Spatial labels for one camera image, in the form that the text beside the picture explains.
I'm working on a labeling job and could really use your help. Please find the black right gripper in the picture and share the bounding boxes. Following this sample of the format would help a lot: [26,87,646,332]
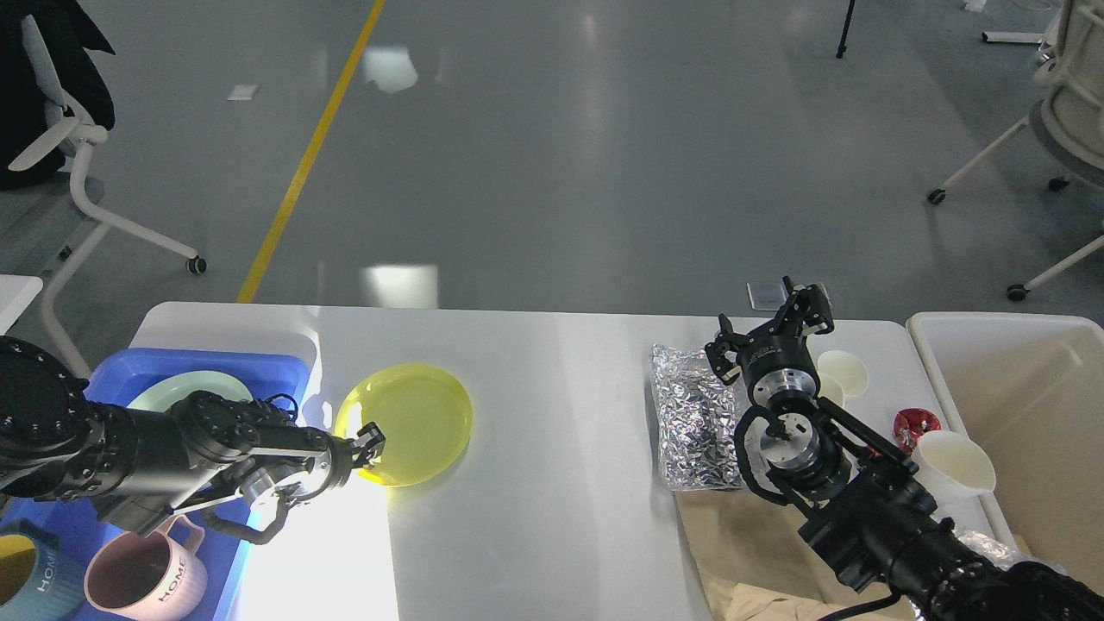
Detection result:
[705,278,836,410]

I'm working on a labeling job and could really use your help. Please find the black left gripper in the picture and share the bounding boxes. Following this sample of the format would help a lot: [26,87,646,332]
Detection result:
[241,422,386,508]

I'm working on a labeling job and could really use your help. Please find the yellow plate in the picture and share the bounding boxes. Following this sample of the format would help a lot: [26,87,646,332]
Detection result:
[335,364,473,487]

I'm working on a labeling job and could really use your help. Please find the white paper cup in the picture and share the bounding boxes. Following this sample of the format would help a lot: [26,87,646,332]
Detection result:
[912,430,997,507]
[816,350,870,406]

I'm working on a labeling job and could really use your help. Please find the pink mug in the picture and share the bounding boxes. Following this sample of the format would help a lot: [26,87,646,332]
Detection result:
[83,516,208,620]

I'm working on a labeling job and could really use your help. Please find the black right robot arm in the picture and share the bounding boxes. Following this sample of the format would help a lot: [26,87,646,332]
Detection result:
[703,278,1103,620]

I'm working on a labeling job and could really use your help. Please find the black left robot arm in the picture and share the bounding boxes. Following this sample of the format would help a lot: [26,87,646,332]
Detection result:
[1,336,386,545]

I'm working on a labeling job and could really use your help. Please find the silver foil bag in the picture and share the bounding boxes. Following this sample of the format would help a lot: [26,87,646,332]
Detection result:
[650,343,749,492]

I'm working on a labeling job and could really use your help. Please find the crushed red can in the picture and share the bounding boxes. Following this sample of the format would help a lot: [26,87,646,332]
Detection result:
[894,408,942,455]

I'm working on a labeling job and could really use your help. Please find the pale green plate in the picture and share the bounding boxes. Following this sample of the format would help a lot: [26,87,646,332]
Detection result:
[127,370,253,412]

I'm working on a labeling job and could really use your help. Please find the brown paper bag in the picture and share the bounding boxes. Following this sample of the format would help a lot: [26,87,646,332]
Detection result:
[675,491,888,620]

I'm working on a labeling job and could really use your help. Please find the blue plastic tray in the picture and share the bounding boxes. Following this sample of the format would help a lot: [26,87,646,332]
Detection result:
[3,348,311,620]

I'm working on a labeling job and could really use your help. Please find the white chair leg with caster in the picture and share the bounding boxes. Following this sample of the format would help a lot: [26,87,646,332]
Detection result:
[1006,235,1103,302]

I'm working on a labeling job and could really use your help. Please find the beige plastic bin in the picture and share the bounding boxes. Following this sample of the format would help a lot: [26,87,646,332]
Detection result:
[906,313,1103,591]

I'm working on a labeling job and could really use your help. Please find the black tripod leg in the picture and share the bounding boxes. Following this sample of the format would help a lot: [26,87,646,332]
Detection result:
[835,0,857,60]

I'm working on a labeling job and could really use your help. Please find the crumpled clear plastic bag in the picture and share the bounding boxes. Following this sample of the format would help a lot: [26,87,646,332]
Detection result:
[953,528,1031,571]

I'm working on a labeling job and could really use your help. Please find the blue mug yellow inside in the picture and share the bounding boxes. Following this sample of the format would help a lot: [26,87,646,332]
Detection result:
[1,519,85,620]

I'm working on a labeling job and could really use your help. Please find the white office chair right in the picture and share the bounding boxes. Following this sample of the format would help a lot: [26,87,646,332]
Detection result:
[926,0,1104,206]

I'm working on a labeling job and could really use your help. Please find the white office chair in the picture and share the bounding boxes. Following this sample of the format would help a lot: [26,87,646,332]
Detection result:
[926,0,1104,206]
[8,15,208,378]

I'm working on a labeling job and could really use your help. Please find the white side table corner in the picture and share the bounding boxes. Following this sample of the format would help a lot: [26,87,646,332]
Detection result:
[0,274,43,336]

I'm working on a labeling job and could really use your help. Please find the white office chair left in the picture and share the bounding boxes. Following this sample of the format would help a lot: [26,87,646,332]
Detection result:
[8,15,208,378]

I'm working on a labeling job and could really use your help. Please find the black jacket on chair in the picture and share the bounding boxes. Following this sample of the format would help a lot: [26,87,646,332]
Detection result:
[0,0,116,192]

